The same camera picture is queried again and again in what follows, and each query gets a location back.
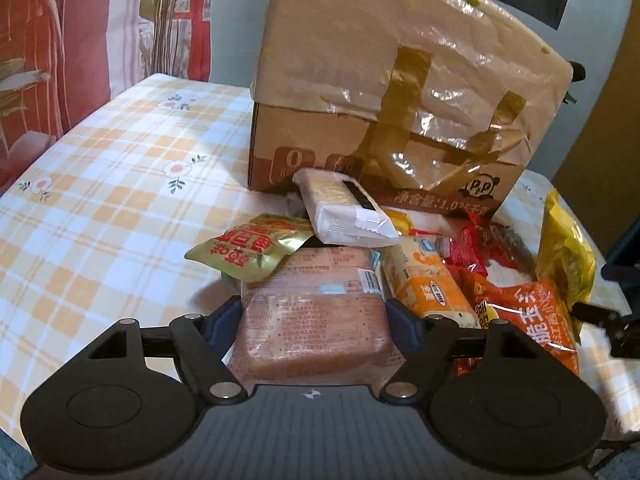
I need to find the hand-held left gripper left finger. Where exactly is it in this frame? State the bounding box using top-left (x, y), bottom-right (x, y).
top-left (89, 297), bottom-right (247, 404)

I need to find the yellow snack bag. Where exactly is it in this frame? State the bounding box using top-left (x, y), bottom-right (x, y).
top-left (535, 190), bottom-right (597, 331)

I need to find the white wafer packet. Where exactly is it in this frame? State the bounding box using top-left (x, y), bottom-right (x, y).
top-left (291, 167), bottom-right (401, 248)

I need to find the pink biscuit packet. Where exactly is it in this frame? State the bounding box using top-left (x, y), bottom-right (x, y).
top-left (227, 245), bottom-right (401, 386)

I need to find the orange corn snack bag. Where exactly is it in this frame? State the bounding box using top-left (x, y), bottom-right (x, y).
top-left (452, 270), bottom-right (581, 378)

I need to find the small yellow snack packet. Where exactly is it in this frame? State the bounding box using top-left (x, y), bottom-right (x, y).
top-left (385, 207), bottom-right (416, 237)

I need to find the brown wooden door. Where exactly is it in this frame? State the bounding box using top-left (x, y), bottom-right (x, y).
top-left (550, 25), bottom-right (631, 256)

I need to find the small red snack packet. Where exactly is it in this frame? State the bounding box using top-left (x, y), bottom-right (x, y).
top-left (445, 210), bottom-right (488, 276)

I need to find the orange and white cake packet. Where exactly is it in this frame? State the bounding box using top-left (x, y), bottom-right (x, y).
top-left (380, 237), bottom-right (483, 328)

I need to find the green and yellow snack pouch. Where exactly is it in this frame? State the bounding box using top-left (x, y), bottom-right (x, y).
top-left (184, 214), bottom-right (316, 283)

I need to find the checked floral tablecloth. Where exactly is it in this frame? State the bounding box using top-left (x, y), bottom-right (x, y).
top-left (0, 72), bottom-right (640, 441)

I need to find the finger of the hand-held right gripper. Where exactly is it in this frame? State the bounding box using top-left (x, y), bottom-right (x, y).
top-left (572, 302), bottom-right (640, 358)
top-left (601, 261), bottom-right (640, 282)

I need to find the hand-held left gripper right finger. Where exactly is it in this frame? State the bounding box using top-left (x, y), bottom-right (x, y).
top-left (382, 299), bottom-right (547, 404)

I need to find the taped cardboard box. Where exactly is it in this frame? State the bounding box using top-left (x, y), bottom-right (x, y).
top-left (248, 0), bottom-right (573, 221)

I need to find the red and white printed curtain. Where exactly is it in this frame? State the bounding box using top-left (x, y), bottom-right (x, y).
top-left (0, 0), bottom-right (221, 196)

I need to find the black exercise bike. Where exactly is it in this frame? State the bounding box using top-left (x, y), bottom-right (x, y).
top-left (565, 60), bottom-right (587, 107)

